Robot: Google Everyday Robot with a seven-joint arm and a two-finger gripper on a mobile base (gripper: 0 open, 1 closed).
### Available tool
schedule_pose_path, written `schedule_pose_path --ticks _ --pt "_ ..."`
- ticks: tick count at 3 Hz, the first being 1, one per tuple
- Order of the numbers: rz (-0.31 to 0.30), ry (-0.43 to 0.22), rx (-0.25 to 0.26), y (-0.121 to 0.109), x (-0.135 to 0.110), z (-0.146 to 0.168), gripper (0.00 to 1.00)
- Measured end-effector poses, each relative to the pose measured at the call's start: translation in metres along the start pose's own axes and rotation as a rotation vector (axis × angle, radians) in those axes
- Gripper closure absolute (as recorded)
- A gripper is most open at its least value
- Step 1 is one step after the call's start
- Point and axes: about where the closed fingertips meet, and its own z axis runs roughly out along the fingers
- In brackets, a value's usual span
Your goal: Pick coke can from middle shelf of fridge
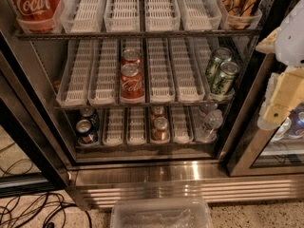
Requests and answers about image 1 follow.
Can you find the steel fridge base grille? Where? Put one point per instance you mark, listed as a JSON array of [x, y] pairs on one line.
[[101, 186]]

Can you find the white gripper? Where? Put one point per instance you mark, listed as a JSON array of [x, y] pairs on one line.
[[292, 43]]

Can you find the white can behind glass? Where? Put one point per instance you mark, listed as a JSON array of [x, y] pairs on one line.
[[282, 130]]

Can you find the black fridge door left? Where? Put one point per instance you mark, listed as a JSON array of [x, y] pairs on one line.
[[28, 162]]

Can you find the blue can behind glass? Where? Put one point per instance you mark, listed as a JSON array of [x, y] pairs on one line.
[[297, 127]]

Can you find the green soda can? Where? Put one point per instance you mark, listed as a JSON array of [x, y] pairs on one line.
[[218, 56], [224, 78]]

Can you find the blue pepsi can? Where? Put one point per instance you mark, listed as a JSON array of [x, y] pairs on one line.
[[86, 131], [90, 114]]

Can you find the wire shelf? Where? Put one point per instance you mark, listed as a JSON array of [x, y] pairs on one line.
[[123, 105], [140, 34]]

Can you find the rear blue pepsi can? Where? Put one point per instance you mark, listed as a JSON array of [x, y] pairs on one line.
[[90, 114]]

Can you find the front blue pepsi can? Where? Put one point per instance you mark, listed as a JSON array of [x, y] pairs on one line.
[[86, 131]]

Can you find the front orange soda can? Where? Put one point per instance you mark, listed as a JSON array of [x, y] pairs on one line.
[[160, 131]]

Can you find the middle wire shelf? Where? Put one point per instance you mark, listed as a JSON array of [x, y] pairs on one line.
[[123, 105]]

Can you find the orange soda can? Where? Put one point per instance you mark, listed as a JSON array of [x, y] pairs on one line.
[[156, 112], [160, 131]]

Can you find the rear orange soda can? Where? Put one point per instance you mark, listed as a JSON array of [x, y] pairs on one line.
[[156, 112]]

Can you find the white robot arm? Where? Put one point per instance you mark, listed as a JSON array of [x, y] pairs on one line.
[[291, 38]]

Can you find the front green soda can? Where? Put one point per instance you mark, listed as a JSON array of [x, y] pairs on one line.
[[224, 78]]

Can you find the glass fridge door right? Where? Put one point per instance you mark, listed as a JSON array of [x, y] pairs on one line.
[[267, 136]]

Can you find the gold brown cans top right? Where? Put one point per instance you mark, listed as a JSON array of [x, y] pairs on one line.
[[239, 14]]

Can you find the top wire shelf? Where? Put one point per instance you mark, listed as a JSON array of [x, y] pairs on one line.
[[140, 34]]

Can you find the large red coke can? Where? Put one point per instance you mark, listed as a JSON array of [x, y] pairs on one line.
[[38, 16]]

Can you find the clear plastic bin on floor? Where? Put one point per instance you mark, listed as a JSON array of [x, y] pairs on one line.
[[161, 213]]

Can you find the clear plastic water bottle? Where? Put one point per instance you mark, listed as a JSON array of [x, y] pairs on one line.
[[210, 120]]

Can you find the rear green soda can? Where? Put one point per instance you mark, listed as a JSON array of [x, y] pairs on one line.
[[218, 56]]

